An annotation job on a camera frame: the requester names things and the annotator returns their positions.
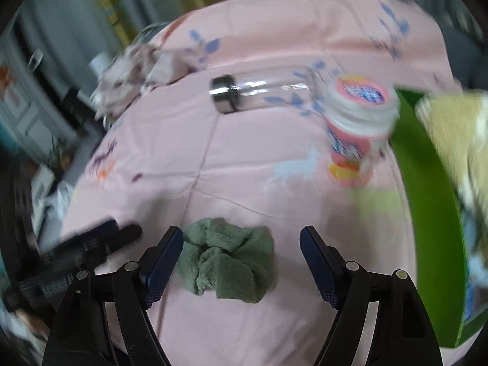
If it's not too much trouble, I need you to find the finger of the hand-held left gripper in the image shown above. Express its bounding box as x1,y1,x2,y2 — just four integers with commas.
74,218,120,242
103,224,143,254

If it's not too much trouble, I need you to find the crumpled beige cloth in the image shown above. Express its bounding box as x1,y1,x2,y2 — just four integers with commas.
89,42,199,120

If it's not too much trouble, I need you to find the grey curtain with yellow bands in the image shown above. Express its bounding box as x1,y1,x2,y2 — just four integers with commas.
15,0,450,65

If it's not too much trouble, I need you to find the clear glass bottle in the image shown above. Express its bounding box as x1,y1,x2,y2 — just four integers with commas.
209,66,332,114

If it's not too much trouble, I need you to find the white cabinet with flower sticker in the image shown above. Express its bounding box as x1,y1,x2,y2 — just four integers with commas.
0,27,81,161

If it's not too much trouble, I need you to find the patterned cushion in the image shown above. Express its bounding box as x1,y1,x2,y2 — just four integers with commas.
448,5,485,44

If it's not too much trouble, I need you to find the pink gum jar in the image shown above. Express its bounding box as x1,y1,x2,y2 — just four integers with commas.
322,75,401,188

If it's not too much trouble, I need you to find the grey sofa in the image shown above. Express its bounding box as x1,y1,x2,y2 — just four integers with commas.
438,8,488,92

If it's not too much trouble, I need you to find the potted plant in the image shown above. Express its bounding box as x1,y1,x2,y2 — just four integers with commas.
48,135,67,168

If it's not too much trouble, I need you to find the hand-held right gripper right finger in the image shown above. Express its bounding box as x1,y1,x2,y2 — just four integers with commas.
299,226,445,366

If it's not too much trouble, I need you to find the yellow towel with white trim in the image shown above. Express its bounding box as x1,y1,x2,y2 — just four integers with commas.
415,91,488,214

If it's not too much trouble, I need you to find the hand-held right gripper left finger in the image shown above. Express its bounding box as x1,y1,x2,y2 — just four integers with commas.
42,226,185,366

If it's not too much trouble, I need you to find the green box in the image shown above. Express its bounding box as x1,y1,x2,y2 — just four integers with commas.
389,88,488,348

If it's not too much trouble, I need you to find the green towel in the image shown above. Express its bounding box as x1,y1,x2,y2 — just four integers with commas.
174,217,277,305

